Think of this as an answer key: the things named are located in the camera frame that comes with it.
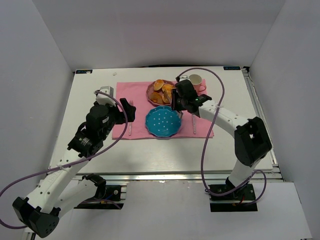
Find blue label sticker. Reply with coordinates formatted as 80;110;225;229
223;66;241;71
75;69;93;74

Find round scored bread roll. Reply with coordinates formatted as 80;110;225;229
162;90;172;104

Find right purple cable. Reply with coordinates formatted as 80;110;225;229
175;66;267;207

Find metal tongs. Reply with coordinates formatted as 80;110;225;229
177;111;183;119

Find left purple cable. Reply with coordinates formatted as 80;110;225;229
0;90;129;229

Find pink placemat cloth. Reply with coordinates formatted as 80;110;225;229
115;81;211;140

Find silver fork pink handle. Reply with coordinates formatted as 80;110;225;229
128;100;134;136

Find left blue label sticker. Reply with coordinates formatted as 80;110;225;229
75;69;93;74

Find blue dotted plate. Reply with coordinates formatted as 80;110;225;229
145;106;182;138

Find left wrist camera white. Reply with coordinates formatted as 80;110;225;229
94;86;116;106

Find pink mug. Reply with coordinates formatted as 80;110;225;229
188;74;207;93

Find brown bread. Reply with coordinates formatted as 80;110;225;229
149;91;163;104

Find right bread roll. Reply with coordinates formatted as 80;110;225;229
161;84;175;92

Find right blue label sticker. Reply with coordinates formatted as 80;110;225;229
223;66;241;71

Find purple cable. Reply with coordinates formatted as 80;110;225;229
0;90;129;229
175;66;267;207

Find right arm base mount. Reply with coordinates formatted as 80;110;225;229
206;183;258;213

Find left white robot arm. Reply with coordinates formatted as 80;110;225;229
12;98;136;238

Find silver knife pink handle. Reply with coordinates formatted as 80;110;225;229
191;114;197;134

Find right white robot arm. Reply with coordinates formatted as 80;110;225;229
171;79;272;198

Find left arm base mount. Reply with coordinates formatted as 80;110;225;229
75;173;124;210

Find top-left bread roll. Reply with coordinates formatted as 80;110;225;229
153;79;164;91

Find pink dotted plate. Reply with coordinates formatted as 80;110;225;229
146;79;176;106

